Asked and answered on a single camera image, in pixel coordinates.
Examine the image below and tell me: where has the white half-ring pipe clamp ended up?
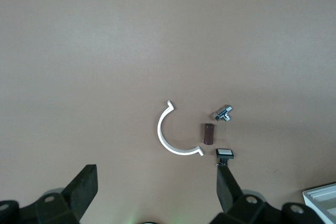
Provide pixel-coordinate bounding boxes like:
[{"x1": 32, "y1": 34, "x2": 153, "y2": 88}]
[{"x1": 157, "y1": 100, "x2": 204, "y2": 157}]

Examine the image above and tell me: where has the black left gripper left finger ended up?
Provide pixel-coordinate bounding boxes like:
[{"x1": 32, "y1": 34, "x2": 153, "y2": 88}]
[{"x1": 35, "y1": 164, "x2": 98, "y2": 224}]

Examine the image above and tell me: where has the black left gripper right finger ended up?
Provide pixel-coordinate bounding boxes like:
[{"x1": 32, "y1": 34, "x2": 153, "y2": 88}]
[{"x1": 209, "y1": 166, "x2": 268, "y2": 224}]

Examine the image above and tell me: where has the white drawer cabinet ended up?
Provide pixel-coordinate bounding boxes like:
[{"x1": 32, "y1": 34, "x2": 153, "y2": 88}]
[{"x1": 302, "y1": 183, "x2": 336, "y2": 224}]

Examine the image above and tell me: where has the silver metal tee fitting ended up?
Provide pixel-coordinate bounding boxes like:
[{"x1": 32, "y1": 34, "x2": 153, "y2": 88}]
[{"x1": 211, "y1": 105, "x2": 233, "y2": 122}]

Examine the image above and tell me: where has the small brown rectangular block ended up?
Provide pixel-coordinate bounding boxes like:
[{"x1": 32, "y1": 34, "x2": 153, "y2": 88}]
[{"x1": 202, "y1": 123, "x2": 215, "y2": 145}]

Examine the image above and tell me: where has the black square white-faced push button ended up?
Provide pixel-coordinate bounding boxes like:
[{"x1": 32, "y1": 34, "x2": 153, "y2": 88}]
[{"x1": 215, "y1": 148, "x2": 235, "y2": 167}]

